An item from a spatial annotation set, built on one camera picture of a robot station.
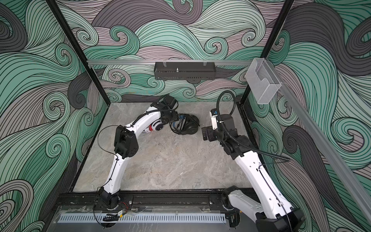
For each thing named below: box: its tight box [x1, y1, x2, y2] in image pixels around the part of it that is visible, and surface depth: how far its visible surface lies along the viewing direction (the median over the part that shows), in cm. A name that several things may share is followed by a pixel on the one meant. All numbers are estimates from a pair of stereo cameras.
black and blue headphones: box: [169, 113, 200, 135], surface depth 100 cm
